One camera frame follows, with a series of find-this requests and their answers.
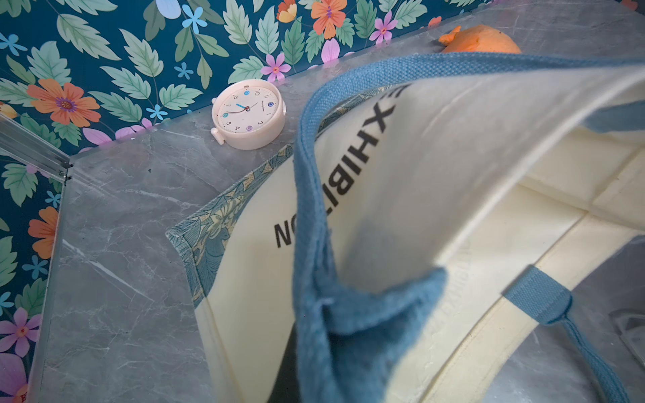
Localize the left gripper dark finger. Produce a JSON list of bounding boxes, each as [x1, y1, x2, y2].
[[267, 326, 299, 403]]

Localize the cream canvas tote bag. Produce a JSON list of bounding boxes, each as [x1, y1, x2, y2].
[[167, 54, 644, 402]]

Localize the pink round alarm clock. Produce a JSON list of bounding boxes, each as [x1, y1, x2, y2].
[[210, 79, 287, 150]]

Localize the orange plastic fish toy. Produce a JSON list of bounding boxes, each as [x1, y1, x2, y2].
[[438, 25, 522, 54]]

